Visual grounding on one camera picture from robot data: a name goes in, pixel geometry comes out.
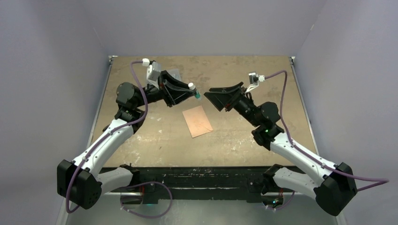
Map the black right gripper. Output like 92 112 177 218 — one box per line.
205 82 261 128

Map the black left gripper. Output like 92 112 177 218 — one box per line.
135 71 196 108

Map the green white glue stick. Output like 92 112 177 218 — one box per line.
188 82 201 100

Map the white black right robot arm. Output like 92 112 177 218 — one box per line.
204 82 358 216

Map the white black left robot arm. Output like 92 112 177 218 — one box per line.
57 71 197 210

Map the clear plastic organizer box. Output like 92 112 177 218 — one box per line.
167 68 182 81

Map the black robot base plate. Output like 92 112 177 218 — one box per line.
77 166 294 206

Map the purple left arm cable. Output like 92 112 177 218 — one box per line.
65 60 173 219

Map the aluminium frame rail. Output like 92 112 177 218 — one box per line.
64 173 339 195

